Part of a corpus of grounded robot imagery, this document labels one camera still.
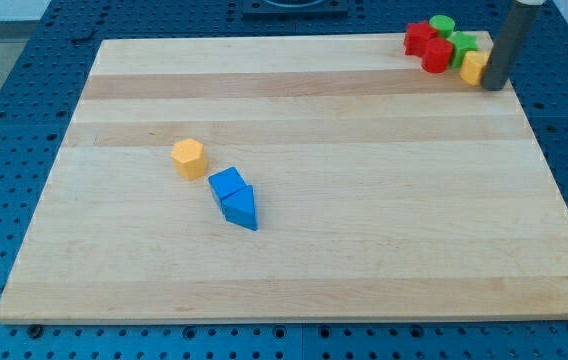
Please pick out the blue cube block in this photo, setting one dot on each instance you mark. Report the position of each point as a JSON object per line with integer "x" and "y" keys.
{"x": 225, "y": 183}

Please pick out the green cylinder block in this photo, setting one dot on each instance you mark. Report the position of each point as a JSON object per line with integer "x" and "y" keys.
{"x": 445, "y": 25}

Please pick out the red cylinder block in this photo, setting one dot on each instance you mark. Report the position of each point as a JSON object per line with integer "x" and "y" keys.
{"x": 437, "y": 54}

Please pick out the red star block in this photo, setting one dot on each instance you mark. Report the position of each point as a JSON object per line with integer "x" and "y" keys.
{"x": 416, "y": 37}

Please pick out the green star block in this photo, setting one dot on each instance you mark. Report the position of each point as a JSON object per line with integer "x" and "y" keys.
{"x": 462, "y": 43}

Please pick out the blue triangle block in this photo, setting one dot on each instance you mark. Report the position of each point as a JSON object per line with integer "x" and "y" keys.
{"x": 239, "y": 208}

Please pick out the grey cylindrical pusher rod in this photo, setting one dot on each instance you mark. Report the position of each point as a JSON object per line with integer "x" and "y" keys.
{"x": 506, "y": 47}

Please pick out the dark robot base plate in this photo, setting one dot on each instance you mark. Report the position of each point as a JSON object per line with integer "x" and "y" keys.
{"x": 293, "y": 8}

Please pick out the wooden board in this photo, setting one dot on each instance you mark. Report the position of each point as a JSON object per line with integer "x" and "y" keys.
{"x": 383, "y": 193}

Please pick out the yellow hexagon block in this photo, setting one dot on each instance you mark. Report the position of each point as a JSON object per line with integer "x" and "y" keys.
{"x": 189, "y": 159}

